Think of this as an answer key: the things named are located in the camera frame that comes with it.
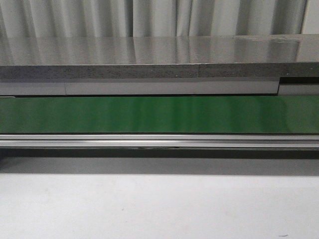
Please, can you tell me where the white pleated curtain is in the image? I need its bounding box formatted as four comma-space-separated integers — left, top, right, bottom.
0, 0, 319, 37

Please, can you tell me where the grey stone counter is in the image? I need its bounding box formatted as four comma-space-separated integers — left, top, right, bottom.
0, 33, 319, 96

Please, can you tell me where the aluminium conveyor side rail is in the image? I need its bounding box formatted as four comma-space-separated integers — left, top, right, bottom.
0, 134, 319, 149

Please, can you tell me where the green conveyor belt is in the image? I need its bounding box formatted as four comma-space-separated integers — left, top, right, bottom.
0, 96, 319, 134

